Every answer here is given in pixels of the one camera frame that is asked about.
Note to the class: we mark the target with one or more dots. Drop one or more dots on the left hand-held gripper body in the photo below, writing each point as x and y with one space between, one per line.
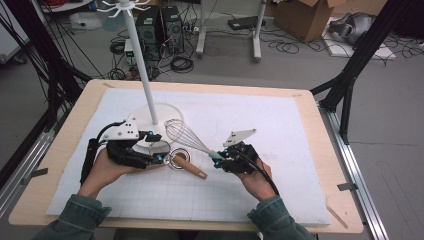
123 133

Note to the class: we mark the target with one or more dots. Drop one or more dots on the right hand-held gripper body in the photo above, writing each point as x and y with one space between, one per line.
241 160

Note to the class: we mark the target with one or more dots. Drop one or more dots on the white utensil stand with hooks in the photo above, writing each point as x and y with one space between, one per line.
146 86

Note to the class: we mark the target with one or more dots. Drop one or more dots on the person's right hand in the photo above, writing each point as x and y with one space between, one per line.
258 183

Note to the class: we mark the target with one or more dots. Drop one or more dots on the person's left hand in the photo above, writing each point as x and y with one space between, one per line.
103 173

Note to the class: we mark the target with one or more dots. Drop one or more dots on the white foam mat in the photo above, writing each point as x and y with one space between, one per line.
250 116

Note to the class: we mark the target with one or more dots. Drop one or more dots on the wooden table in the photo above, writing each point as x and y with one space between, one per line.
200 87

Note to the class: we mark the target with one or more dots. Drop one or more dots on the white power supply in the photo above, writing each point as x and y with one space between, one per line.
129 50

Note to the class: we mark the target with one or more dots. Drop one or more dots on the black computer tower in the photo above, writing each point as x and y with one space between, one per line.
171 26
146 30

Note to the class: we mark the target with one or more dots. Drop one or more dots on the wooden strip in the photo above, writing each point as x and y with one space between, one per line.
336 216

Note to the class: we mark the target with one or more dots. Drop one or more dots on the white metal stand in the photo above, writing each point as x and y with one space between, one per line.
256 40

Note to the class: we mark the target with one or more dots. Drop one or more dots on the clear plastic bag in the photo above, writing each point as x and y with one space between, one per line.
85 21

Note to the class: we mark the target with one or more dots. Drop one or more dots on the black flat box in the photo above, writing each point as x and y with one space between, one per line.
245 22

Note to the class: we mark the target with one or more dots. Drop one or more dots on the round white table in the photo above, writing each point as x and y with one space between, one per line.
66 6

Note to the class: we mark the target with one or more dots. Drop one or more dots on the white cabinet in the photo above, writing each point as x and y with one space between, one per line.
10 43

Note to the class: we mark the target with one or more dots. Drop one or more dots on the large cardboard box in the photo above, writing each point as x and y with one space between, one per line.
300 20

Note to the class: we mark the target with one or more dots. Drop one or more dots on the black metal stand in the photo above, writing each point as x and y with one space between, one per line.
360 50

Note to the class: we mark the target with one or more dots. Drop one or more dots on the grey and black bag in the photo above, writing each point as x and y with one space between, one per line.
353 26

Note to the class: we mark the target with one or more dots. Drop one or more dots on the white foam board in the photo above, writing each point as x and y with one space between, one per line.
383 53

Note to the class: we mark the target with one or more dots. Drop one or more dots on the black frame strut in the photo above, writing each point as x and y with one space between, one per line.
56 83

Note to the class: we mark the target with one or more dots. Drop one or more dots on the grey metal bracket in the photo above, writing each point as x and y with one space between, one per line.
346 186
35 173

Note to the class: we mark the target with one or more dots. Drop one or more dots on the aluminium rail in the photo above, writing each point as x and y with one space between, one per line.
26 166
346 160

